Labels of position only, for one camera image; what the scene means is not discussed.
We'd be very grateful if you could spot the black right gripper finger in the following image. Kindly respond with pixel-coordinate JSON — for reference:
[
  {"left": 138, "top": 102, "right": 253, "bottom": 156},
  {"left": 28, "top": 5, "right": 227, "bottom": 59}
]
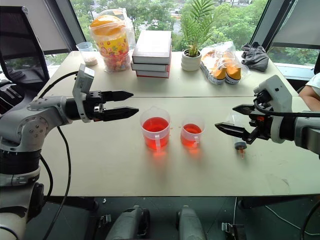
[
  {"left": 214, "top": 122, "right": 254, "bottom": 144},
  {"left": 232, "top": 104, "right": 255, "bottom": 116}
]

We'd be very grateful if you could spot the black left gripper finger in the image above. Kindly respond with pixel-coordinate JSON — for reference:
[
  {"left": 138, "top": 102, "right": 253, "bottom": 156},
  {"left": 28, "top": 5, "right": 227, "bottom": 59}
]
[
  {"left": 103, "top": 106, "right": 140, "bottom": 123},
  {"left": 101, "top": 90, "right": 134, "bottom": 103}
]

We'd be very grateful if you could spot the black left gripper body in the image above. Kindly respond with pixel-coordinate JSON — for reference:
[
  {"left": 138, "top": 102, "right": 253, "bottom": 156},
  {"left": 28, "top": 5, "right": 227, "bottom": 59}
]
[{"left": 84, "top": 90, "right": 106, "bottom": 123}]

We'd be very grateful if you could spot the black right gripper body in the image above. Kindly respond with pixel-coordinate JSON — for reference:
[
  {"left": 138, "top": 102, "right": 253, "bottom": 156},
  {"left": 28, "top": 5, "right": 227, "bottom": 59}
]
[{"left": 245, "top": 90, "right": 274, "bottom": 145}]

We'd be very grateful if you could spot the small orange-tipped dropper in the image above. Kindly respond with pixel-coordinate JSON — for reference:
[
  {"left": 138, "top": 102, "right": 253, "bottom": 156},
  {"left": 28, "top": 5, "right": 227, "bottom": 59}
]
[{"left": 226, "top": 111, "right": 249, "bottom": 159}]

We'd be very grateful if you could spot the large beaker red liquid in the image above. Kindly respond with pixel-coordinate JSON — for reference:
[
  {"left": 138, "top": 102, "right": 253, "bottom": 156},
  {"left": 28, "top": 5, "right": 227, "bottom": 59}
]
[{"left": 139, "top": 105, "right": 172, "bottom": 152}]

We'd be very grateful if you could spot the small beaker red liquid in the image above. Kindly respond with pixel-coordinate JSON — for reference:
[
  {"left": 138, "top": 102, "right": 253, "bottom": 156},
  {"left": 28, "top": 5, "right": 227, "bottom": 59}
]
[{"left": 180, "top": 116, "right": 207, "bottom": 151}]

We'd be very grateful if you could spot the clear measuring cup with grains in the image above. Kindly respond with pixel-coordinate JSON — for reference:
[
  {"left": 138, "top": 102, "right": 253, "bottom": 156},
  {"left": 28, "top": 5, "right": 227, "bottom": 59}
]
[{"left": 75, "top": 41, "right": 99, "bottom": 67}]

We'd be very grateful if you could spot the orange white canvas shoe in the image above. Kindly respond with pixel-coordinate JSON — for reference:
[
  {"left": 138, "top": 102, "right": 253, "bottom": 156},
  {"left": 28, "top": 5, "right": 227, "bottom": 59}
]
[
  {"left": 201, "top": 51, "right": 228, "bottom": 85},
  {"left": 219, "top": 51, "right": 243, "bottom": 85}
]

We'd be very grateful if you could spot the orange-lidded snack jar in bag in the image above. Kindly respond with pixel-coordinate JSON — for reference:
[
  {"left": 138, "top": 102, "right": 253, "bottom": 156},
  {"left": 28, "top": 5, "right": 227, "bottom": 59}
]
[{"left": 89, "top": 8, "right": 137, "bottom": 74}]

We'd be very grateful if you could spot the crumpled grey cloth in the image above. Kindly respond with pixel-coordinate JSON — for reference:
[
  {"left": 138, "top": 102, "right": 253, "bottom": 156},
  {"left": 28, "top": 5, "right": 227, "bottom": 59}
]
[{"left": 240, "top": 41, "right": 270, "bottom": 73}]

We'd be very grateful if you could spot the clear plastic bag with shoes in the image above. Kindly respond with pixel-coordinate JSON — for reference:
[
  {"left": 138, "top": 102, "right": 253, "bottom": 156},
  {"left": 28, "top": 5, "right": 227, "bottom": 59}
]
[{"left": 199, "top": 40, "right": 251, "bottom": 86}]

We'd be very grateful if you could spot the white shirt sleeve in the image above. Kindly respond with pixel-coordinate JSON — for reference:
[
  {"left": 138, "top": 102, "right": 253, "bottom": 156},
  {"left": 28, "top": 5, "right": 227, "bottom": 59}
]
[{"left": 305, "top": 72, "right": 320, "bottom": 97}]

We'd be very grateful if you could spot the green plant in white pot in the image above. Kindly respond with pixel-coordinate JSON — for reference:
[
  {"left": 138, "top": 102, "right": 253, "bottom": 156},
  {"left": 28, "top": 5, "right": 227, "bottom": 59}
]
[{"left": 179, "top": 0, "right": 220, "bottom": 73}]

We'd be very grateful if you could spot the black office chair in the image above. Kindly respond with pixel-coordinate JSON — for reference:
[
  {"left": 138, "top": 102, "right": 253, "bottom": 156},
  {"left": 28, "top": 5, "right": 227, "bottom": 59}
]
[{"left": 0, "top": 5, "right": 51, "bottom": 87}]

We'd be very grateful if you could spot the grey rounded robot leg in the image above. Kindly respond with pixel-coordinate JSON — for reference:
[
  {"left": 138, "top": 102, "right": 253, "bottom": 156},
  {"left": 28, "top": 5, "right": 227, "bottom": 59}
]
[
  {"left": 104, "top": 204, "right": 151, "bottom": 240},
  {"left": 175, "top": 204, "right": 208, "bottom": 240}
]

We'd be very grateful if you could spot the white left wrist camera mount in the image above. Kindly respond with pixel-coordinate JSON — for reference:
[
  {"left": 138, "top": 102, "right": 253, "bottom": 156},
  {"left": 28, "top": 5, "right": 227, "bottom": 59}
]
[{"left": 72, "top": 63, "right": 96, "bottom": 124}]

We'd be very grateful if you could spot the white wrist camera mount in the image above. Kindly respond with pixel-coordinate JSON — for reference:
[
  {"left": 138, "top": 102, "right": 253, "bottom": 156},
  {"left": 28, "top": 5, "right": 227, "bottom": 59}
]
[
  {"left": 72, "top": 63, "right": 96, "bottom": 124},
  {"left": 253, "top": 74, "right": 294, "bottom": 145}
]

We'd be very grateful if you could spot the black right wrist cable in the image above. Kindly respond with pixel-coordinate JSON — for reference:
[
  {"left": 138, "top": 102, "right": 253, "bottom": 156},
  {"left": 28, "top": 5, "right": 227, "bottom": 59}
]
[{"left": 253, "top": 98, "right": 320, "bottom": 119}]

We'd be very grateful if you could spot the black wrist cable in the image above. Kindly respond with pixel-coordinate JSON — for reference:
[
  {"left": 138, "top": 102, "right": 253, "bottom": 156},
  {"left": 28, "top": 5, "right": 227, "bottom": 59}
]
[
  {"left": 253, "top": 98, "right": 320, "bottom": 119},
  {"left": 36, "top": 70, "right": 79, "bottom": 100}
]

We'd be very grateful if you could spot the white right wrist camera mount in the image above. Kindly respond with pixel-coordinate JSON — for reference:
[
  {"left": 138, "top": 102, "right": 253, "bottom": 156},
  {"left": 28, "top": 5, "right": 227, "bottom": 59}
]
[{"left": 253, "top": 74, "right": 294, "bottom": 145}]

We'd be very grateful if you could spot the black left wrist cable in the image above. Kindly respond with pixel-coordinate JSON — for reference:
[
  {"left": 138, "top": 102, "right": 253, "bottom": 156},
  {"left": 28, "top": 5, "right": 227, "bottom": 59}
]
[{"left": 36, "top": 70, "right": 79, "bottom": 100}]

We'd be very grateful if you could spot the long black left arm cable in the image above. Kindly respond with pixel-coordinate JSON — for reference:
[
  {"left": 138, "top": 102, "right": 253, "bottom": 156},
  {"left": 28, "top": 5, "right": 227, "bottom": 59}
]
[{"left": 41, "top": 125, "right": 73, "bottom": 240}]

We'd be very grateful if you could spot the black table frame bar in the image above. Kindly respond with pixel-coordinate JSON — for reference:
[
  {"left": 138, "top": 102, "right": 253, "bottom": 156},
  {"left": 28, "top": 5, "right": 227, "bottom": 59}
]
[
  {"left": 237, "top": 194, "right": 320, "bottom": 210},
  {"left": 44, "top": 195, "right": 100, "bottom": 211}
]

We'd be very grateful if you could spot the short black left arm cable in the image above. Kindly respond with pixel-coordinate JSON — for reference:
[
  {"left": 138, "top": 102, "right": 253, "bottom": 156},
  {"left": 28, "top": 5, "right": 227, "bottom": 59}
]
[{"left": 39, "top": 154, "right": 54, "bottom": 200}]

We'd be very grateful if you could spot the thin white floor cable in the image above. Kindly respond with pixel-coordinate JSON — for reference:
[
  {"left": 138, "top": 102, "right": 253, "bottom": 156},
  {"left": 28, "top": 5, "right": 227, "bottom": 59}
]
[{"left": 233, "top": 196, "right": 320, "bottom": 236}]

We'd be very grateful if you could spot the small metal floor bracket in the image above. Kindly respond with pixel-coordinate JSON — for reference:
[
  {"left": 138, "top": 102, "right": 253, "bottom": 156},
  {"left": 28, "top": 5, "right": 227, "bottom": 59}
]
[
  {"left": 220, "top": 220, "right": 245, "bottom": 238},
  {"left": 97, "top": 213, "right": 112, "bottom": 229}
]

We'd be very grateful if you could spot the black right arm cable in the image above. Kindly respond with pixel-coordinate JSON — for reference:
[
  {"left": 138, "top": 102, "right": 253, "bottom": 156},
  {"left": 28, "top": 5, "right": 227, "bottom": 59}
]
[{"left": 299, "top": 199, "right": 320, "bottom": 240}]

